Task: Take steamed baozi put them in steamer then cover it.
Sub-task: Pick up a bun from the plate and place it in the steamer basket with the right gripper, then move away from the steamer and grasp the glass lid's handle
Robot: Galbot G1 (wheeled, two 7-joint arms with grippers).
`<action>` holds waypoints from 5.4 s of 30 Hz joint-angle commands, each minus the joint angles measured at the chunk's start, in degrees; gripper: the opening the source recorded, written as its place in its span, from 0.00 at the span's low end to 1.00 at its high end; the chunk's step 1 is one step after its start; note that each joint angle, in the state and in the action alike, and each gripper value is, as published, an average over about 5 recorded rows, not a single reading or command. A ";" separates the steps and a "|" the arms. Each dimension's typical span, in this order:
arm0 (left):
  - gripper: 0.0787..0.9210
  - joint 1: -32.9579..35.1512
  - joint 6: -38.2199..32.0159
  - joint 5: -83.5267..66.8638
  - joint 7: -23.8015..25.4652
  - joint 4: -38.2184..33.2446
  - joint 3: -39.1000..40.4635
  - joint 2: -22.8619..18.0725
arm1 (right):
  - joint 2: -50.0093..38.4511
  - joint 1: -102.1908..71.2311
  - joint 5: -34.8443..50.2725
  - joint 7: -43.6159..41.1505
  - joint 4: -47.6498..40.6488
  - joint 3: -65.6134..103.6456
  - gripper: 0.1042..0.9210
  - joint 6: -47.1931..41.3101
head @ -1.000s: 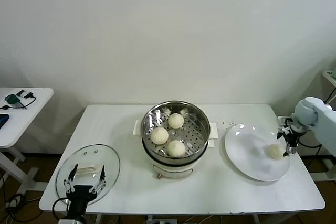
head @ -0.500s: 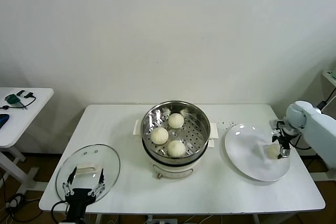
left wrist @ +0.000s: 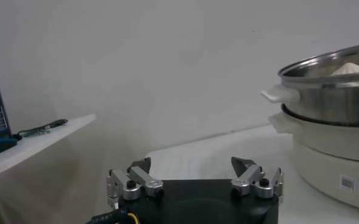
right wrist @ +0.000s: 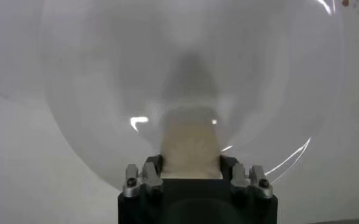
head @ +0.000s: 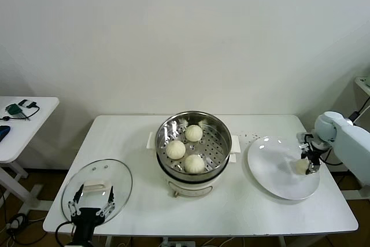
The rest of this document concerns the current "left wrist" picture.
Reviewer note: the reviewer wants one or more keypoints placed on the black white adapter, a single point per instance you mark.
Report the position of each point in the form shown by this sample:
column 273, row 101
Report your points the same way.
column 57, row 123

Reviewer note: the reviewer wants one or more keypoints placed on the white side table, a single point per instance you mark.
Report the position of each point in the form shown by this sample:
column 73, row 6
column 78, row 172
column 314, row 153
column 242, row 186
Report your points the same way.
column 30, row 146

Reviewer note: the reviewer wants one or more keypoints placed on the white work table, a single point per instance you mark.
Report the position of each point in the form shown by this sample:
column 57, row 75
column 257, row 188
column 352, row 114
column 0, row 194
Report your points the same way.
column 212, row 152

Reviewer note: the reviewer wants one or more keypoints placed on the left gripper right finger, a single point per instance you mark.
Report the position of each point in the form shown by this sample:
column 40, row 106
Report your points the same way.
column 252, row 176

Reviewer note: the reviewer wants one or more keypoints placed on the stainless steel steamer basket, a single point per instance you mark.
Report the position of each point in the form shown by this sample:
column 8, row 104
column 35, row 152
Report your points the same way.
column 325, row 103

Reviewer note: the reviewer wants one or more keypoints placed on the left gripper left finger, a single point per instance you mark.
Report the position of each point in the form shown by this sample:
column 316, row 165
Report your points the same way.
column 136, row 178

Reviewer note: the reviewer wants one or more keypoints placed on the white electric cooker base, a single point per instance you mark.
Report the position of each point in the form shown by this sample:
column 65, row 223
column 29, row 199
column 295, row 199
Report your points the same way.
column 319, row 152

